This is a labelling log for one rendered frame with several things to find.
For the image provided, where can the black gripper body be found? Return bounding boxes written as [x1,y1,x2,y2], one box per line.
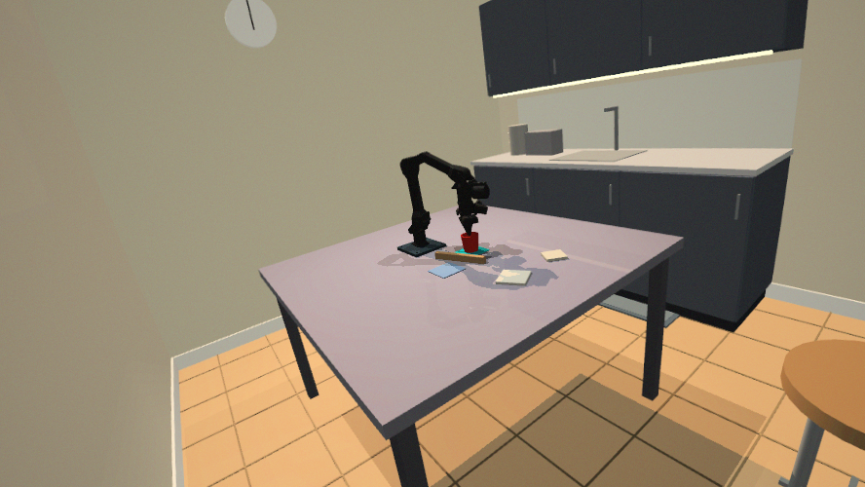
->
[456,199,478,225]

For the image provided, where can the cream flat square tile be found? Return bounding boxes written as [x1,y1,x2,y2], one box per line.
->
[541,249,568,262]

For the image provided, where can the tan wooden bar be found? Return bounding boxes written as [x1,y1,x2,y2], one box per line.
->
[434,251,486,264]

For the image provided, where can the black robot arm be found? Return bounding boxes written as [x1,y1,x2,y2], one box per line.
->
[400,151,490,247]

